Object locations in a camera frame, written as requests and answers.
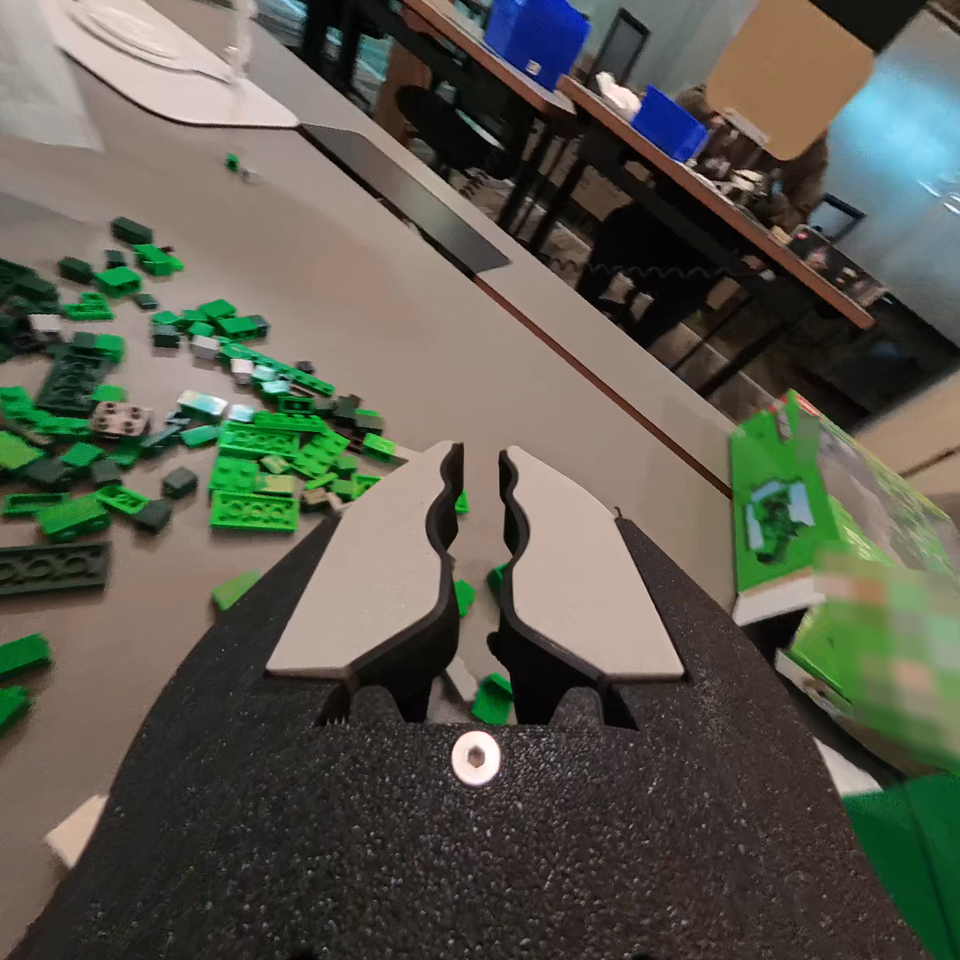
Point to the black toy box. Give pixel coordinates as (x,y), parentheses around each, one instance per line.
(832,259)

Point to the green plastic bin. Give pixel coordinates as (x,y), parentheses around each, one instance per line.
(922,862)

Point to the blue container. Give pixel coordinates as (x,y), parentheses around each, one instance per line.
(667,124)

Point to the pile of green toy bricks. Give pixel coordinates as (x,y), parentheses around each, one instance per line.
(255,510)

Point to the white printed paper bag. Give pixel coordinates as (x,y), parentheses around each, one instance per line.
(37,90)

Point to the white book stand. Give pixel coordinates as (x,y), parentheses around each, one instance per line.
(187,97)

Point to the black framed board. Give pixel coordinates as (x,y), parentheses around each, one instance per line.
(622,41)

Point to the grey desk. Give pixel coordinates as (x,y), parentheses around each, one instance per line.
(337,262)

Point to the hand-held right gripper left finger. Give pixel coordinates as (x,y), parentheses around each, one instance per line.
(375,592)

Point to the wooden background table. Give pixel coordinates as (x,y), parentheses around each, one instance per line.
(525,82)
(750,217)

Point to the green cardboard toy box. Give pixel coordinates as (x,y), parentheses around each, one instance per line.
(772,465)

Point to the large blue storage bin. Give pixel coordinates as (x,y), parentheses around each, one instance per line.
(532,37)

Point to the black office chair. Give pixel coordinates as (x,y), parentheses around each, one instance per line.
(450,135)

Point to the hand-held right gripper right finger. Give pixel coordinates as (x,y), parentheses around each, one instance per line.
(585,592)

